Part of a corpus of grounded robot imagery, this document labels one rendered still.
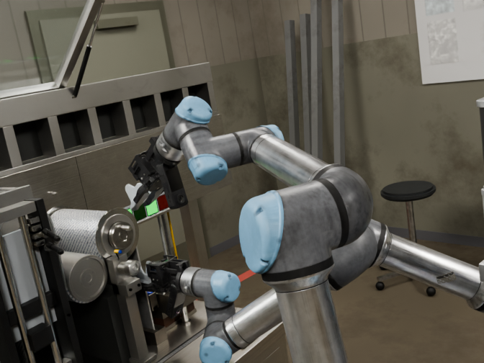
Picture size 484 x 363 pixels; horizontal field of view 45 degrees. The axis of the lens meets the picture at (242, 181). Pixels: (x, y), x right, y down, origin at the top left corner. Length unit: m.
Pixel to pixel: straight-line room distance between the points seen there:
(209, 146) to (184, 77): 1.08
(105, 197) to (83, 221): 0.37
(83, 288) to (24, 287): 0.25
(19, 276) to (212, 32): 4.02
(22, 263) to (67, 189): 0.61
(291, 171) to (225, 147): 0.21
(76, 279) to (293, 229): 0.81
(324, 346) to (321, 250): 0.15
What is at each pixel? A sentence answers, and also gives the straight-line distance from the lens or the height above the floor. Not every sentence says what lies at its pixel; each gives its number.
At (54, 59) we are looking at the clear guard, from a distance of 1.85.
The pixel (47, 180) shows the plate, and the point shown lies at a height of 1.39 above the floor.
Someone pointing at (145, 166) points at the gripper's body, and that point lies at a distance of 1.40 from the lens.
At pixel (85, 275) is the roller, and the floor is 1.19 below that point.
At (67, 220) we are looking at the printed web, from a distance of 1.70.
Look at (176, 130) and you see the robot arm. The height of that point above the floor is 1.53.
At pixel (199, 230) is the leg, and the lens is 2.56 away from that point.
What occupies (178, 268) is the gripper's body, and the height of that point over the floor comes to 1.15.
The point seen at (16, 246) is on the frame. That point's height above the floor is 1.35.
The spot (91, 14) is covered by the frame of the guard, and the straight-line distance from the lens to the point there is 1.78.
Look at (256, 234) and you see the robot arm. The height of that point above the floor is 1.41.
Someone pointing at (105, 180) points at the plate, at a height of 1.33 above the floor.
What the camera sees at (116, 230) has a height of 1.27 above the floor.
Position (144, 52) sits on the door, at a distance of 4.61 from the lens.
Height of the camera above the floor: 1.67
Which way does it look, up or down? 12 degrees down
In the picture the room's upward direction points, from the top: 10 degrees counter-clockwise
